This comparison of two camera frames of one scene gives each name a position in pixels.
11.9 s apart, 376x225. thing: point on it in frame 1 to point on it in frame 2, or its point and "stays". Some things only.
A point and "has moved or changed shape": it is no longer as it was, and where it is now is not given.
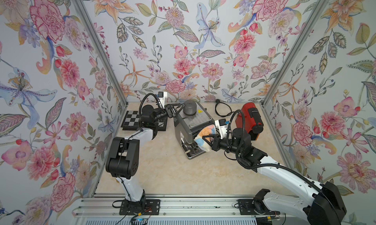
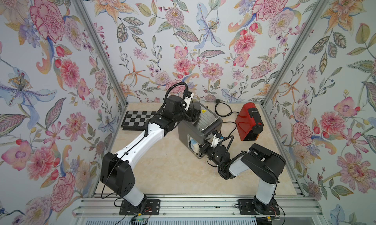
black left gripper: (169, 109) to (194, 116)
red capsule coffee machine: (253, 123) stays
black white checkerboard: (131, 122) stays
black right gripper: (216, 144) to (205, 148)
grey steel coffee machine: (192, 118) has moved or changed shape
